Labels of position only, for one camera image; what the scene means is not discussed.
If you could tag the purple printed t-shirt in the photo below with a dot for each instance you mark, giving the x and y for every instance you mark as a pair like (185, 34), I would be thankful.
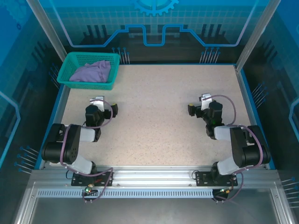
(93, 72)

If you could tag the teal plastic mesh basket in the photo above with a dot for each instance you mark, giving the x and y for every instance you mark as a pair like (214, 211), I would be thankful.
(70, 70)

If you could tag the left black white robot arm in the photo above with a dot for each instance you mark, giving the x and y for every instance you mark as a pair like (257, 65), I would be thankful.
(56, 149)

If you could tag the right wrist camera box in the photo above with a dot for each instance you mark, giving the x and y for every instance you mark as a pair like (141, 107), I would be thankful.
(205, 99)

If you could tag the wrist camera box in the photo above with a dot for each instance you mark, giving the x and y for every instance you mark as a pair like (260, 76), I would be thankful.
(205, 99)
(98, 101)

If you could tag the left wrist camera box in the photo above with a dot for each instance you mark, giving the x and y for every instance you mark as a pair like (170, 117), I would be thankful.
(98, 101)

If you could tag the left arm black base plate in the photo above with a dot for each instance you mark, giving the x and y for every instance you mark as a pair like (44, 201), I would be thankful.
(79, 180)

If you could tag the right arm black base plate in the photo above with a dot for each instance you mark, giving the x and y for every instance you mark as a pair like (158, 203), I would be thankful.
(203, 179)

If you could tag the aluminium mounting rail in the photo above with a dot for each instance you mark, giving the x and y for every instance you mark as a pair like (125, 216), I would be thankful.
(151, 175)

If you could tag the aluminium frame post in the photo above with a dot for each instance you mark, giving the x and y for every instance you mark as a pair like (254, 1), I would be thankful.
(257, 35)
(46, 28)

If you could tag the aluminium front frame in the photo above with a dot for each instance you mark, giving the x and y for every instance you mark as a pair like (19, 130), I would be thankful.
(151, 210)

